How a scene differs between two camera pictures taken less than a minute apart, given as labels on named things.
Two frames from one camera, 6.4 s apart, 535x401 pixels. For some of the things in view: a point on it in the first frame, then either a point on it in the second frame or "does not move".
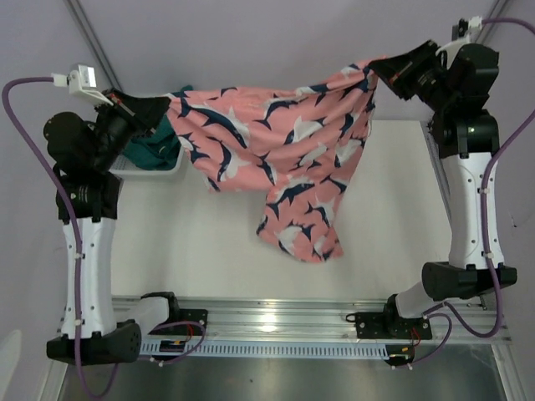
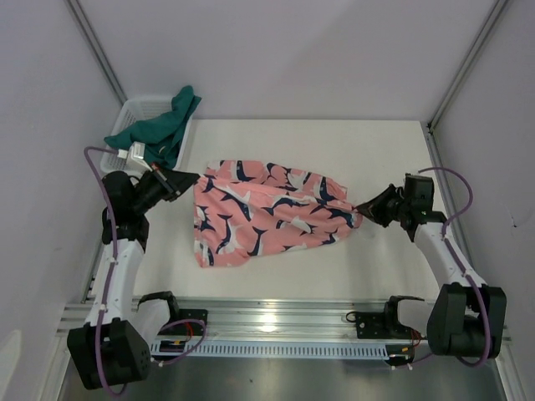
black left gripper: x=147 y=110 -> x=171 y=181
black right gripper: x=399 y=70 -> x=374 y=207
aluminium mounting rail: x=328 y=316 does not move
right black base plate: x=383 y=326 does not move
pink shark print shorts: x=298 y=146 -> x=245 y=210
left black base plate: x=183 y=329 does not move
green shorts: x=160 y=149 does not move
